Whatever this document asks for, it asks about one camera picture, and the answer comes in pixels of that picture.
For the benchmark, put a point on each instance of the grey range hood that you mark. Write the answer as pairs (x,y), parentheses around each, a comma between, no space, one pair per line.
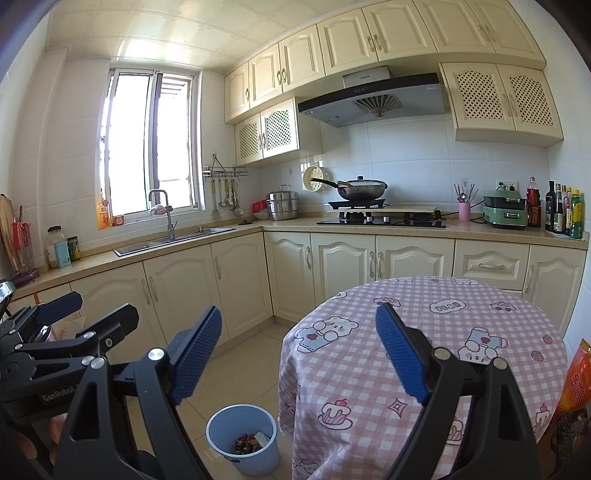
(369,104)

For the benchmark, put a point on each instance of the hanging metal ladle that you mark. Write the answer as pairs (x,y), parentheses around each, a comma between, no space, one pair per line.
(237,210)

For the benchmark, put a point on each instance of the bundle of chopsticks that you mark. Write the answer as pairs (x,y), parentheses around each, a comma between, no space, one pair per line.
(464,194)

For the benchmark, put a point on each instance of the kitchen window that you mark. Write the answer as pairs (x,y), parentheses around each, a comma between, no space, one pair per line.
(134,147)

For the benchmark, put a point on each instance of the pink checked tablecloth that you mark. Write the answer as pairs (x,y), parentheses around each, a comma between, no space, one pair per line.
(351,364)

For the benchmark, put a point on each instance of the blue plastic bucket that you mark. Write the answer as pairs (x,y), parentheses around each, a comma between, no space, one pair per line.
(258,463)

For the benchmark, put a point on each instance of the black burner grate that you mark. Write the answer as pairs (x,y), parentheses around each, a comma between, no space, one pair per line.
(355,203)

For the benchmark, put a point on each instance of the green electric cooker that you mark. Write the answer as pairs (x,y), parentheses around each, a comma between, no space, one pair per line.
(505,214)

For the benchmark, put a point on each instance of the hanging metal spatula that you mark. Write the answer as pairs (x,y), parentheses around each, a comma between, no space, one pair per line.
(215,207)

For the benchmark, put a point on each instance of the orange bottle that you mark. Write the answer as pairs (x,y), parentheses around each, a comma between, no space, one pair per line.
(103,214)

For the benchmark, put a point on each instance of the orange snack bag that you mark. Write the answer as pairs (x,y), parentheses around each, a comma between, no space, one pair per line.
(577,378)

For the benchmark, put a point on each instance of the red container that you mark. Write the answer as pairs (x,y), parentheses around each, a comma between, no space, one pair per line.
(260,206)

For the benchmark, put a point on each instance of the cream upper wall cabinets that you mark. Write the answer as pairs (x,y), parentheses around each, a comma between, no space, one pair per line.
(351,41)

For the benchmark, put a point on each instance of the cream lower kitchen cabinets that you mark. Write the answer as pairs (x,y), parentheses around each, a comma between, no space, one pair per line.
(184,286)

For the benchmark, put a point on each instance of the white wall socket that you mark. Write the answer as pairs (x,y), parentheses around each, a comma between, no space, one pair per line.
(508,184)

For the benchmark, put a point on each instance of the cream round steamer tray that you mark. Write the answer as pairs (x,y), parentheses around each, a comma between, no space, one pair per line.
(314,182)

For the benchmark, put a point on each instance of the cloth on faucet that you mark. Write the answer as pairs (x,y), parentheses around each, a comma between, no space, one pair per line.
(158,210)

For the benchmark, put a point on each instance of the hanging metal spoon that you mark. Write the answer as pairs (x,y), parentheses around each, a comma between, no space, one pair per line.
(222,198)

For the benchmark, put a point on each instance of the wooden cutting board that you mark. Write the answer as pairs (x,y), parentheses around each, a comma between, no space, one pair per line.
(7,230)

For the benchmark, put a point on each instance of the translucent plastic bag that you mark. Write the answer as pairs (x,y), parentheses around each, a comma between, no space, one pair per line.
(69,327)

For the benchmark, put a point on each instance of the cream lattice door cabinet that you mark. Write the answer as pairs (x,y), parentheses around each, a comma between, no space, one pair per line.
(277,131)
(501,99)

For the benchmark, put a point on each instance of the small dark can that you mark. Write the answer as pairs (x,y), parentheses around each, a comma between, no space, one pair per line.
(74,250)

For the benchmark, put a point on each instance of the red knife rack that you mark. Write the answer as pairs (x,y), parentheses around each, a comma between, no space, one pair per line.
(23,244)

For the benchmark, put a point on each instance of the brown snack wrapper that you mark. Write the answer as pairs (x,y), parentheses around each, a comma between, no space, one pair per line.
(244,445)

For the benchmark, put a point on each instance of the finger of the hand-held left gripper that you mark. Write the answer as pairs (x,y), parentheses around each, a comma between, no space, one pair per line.
(60,305)
(117,323)

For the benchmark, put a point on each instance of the stainless steel steamer pot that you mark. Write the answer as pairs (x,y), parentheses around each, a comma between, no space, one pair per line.
(282,207)

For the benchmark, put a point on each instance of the teal carton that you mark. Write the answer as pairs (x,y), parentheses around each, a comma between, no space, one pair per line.
(63,255)

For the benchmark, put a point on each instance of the black gas stove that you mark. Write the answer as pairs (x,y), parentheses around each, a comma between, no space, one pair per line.
(383,222)

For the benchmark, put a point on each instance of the row of condiment bottles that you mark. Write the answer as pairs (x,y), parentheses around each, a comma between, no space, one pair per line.
(549,212)

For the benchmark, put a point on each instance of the metal wall utensil rack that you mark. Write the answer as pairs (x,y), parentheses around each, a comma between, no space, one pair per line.
(226,171)

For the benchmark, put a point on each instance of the clear jar black lid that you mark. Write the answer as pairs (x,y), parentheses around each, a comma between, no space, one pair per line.
(54,235)

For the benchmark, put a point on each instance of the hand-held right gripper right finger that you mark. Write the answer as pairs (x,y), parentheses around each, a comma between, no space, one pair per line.
(400,356)

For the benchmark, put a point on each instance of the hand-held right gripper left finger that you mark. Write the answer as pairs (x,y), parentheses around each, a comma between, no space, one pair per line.
(196,356)

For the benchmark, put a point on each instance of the cream cabinet drawer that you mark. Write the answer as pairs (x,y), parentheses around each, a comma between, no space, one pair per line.
(491,265)

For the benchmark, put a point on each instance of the steel wok lid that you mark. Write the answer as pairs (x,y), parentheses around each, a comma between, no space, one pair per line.
(364,181)

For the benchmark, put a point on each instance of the person's left hand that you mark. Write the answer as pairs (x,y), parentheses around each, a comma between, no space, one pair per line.
(57,427)

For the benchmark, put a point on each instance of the small white bowl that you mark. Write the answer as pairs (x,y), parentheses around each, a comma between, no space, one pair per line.
(261,215)

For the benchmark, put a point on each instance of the pink utensil cup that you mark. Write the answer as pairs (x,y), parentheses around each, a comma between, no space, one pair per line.
(464,212)

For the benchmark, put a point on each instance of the steel double sink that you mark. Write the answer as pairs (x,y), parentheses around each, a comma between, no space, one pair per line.
(175,242)

